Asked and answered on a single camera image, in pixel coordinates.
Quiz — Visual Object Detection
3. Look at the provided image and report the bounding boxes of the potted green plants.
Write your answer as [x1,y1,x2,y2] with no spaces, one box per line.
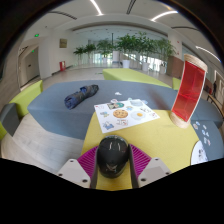
[73,31,178,73]

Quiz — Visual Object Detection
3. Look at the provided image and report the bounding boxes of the wooden bench with dark frame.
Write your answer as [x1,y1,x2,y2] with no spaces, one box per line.
[206,93,224,116]

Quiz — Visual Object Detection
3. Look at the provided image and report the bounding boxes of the dark blue folded umbrella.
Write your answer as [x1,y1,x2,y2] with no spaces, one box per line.
[63,84,100,110]

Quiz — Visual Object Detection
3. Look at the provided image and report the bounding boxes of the low lime green seat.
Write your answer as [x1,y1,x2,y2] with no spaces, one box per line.
[0,121,8,141]

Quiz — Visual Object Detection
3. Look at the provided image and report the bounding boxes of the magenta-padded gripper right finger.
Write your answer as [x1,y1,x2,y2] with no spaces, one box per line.
[128,143,173,189]

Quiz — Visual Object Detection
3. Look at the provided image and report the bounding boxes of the lime green seat block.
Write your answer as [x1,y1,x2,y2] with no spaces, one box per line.
[9,79,44,118]

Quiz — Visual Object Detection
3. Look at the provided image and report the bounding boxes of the grey seat cube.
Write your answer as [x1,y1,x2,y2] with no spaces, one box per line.
[0,103,18,137]

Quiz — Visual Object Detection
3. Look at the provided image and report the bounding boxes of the white round printed mouse pad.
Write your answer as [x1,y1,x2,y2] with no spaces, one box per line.
[190,139,210,166]

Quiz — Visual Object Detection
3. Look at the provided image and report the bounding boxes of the ceiling strip lights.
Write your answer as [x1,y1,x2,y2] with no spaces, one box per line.
[89,0,221,63]

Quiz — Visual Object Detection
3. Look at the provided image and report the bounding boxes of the black computer mouse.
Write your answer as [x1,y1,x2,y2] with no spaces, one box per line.
[96,134,130,179]

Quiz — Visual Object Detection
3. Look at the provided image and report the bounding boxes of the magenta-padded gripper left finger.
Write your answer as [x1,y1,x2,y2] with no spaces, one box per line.
[56,146,100,190]

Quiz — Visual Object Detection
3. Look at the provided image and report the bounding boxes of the lime green bench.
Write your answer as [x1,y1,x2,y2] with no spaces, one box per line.
[172,77,184,91]
[102,67,173,89]

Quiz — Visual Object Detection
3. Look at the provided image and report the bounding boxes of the white sticker sheet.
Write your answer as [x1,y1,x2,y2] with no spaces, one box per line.
[93,98,161,134]

